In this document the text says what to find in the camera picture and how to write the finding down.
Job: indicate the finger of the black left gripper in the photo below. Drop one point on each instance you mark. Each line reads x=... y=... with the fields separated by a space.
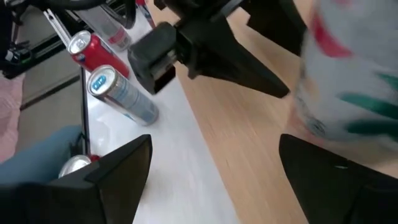
x=230 y=59
x=276 y=21

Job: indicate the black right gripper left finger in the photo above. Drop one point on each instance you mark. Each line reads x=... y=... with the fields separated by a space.
x=77 y=202

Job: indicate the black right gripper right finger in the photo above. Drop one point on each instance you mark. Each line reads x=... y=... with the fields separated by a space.
x=348 y=193

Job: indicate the red Coca-Cola can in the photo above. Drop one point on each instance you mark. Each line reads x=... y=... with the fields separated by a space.
x=74 y=165

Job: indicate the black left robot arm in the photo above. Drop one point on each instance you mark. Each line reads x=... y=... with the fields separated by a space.
x=71 y=3

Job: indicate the blue silver Red Bull can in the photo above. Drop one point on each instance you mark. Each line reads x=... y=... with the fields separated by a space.
x=127 y=99

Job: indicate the person's leg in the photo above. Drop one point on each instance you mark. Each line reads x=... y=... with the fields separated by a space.
x=34 y=155

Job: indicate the pink cloth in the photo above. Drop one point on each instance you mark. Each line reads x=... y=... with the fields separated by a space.
x=9 y=118

